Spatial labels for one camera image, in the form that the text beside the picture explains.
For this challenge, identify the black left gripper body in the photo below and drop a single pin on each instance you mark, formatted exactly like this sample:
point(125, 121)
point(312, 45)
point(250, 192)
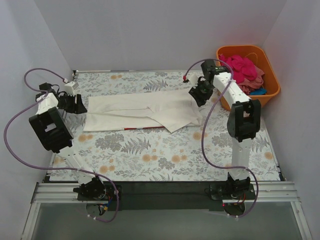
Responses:
point(74, 104)

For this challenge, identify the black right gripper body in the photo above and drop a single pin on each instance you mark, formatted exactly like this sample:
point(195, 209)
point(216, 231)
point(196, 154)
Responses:
point(199, 93)

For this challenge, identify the white t shirt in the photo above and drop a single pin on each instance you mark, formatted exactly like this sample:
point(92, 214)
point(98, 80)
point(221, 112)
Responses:
point(172, 110)

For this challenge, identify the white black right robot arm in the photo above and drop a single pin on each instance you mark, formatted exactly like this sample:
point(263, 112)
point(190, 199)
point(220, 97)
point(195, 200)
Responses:
point(243, 123)

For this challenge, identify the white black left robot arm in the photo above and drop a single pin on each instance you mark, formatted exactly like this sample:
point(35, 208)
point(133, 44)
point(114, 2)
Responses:
point(53, 133)

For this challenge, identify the magenta crumpled shirt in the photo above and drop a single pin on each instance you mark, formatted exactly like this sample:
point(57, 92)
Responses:
point(243, 68)

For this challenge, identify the salmon pink crumpled shirt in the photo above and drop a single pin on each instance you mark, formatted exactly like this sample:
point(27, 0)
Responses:
point(249, 86)

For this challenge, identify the blue crumpled shirt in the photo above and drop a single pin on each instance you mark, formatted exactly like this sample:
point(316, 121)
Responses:
point(258, 92)

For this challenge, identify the orange plastic laundry basket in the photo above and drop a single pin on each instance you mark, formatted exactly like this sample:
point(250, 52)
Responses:
point(259, 58)

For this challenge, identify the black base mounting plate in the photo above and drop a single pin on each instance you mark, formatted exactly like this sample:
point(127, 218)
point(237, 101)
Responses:
point(214, 201)

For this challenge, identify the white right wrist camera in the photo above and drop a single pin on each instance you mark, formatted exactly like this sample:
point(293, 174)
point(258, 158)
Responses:
point(191, 78)

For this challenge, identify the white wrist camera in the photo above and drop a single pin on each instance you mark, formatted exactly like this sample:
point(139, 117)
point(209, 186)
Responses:
point(191, 78)
point(70, 86)

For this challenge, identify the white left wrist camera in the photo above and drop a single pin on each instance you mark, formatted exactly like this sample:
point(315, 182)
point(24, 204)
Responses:
point(70, 86)

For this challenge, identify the aluminium front frame rail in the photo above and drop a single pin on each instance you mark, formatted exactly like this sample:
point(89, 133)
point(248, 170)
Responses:
point(268, 191)

